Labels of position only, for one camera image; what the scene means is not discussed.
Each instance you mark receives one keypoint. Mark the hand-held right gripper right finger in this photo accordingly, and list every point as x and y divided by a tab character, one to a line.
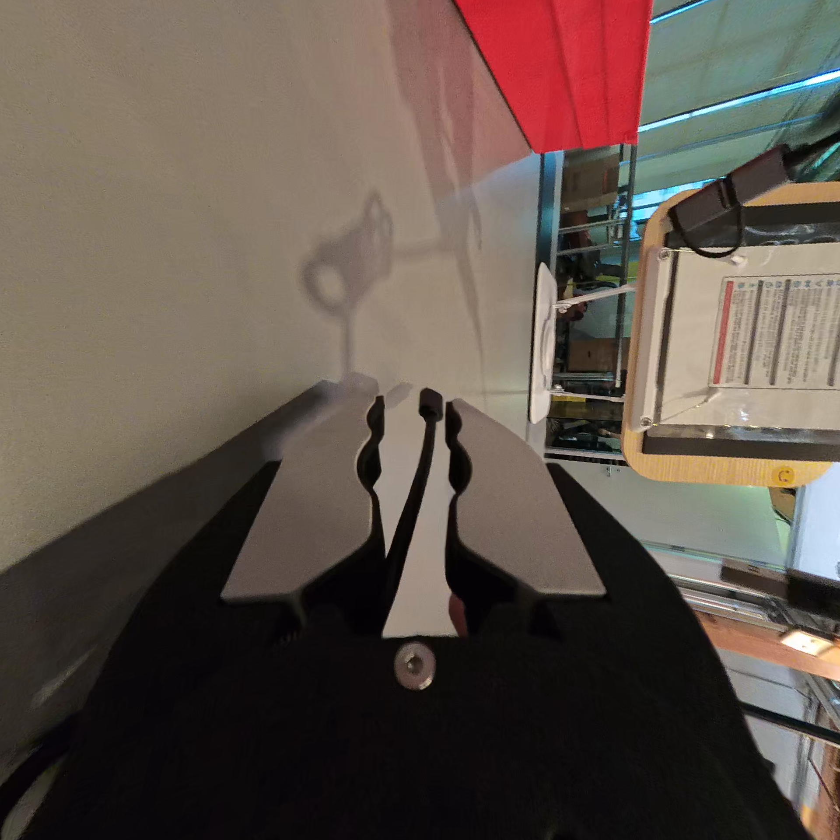
518	518

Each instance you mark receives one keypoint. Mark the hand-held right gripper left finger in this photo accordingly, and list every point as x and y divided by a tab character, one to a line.
308	518

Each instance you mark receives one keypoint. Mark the red plastic bin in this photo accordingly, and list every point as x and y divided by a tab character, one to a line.
571	65

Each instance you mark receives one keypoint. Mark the grey USB hub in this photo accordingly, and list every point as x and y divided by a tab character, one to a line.
735	193

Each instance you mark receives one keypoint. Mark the white sign stand base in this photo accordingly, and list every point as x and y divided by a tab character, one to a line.
544	341

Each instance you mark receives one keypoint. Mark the wooden instruction sign board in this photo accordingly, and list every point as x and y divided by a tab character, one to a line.
709	459

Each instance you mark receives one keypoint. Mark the yellow smiley sticker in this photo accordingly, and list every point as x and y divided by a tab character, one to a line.
784	474

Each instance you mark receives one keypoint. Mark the metal shelving rack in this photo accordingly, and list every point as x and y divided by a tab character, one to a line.
590	216

